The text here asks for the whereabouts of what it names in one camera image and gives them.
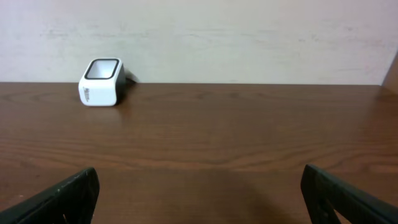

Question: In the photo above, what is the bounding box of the white barcode scanner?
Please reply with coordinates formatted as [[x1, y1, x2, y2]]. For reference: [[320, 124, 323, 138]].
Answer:
[[78, 58, 126, 106]]

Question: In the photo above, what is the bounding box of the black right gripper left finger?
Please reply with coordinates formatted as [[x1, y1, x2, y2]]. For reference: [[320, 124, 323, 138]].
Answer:
[[1, 167, 100, 224]]

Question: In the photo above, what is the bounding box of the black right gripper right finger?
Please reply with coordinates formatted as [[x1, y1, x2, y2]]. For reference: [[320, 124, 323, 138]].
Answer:
[[300, 164, 397, 224]]

